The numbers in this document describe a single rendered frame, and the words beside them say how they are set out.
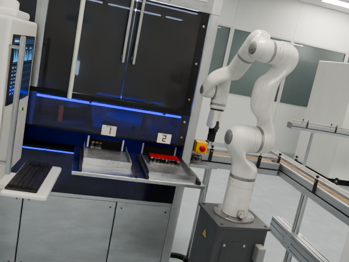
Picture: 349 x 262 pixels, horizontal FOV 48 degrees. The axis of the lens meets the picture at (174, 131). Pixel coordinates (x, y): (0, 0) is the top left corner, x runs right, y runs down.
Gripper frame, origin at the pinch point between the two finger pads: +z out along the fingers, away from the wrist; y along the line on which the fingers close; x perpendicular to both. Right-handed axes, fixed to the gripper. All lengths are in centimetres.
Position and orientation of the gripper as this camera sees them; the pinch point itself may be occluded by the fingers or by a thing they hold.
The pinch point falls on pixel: (211, 137)
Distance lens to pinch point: 209.7
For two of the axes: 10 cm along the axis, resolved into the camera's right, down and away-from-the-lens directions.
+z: -1.9, 9.7, 1.7
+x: 9.6, 1.4, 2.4
